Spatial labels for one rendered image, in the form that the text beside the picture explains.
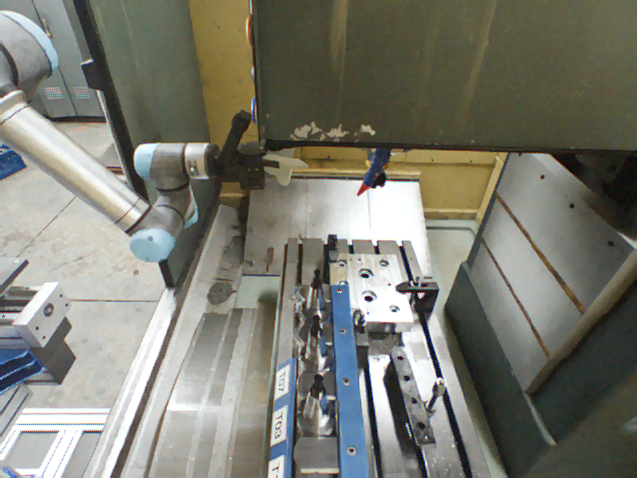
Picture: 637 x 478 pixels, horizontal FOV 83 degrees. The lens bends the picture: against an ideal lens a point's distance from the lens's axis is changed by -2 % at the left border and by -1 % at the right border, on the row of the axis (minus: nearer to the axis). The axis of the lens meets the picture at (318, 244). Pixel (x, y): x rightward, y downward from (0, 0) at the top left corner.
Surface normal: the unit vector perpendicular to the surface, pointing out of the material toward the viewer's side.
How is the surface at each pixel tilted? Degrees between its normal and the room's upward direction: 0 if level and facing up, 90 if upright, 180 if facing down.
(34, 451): 0
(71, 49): 90
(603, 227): 92
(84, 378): 0
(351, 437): 0
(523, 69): 90
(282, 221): 24
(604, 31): 90
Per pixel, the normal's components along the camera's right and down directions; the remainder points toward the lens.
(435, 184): 0.01, 0.63
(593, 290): -1.00, -0.03
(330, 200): 0.04, -0.45
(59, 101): 0.30, 0.61
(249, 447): 0.04, -0.69
